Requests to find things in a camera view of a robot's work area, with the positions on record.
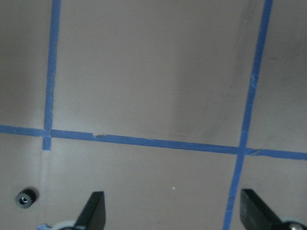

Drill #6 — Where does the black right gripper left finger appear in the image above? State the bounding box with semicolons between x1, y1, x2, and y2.
73;191;106;230

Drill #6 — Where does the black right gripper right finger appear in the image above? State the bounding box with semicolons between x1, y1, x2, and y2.
240;189;283;230

